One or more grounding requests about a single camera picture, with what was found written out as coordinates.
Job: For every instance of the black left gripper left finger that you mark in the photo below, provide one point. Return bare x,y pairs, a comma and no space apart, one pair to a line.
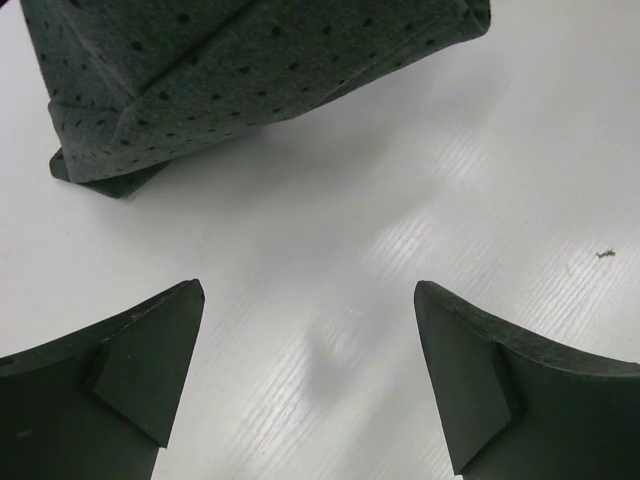
100,403

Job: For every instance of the dark grey dotted skirt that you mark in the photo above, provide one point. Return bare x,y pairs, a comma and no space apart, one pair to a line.
135,85

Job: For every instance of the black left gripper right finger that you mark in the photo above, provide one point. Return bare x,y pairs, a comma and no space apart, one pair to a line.
516,405

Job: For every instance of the small dark debris speck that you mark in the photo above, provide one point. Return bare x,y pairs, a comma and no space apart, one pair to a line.
606,253

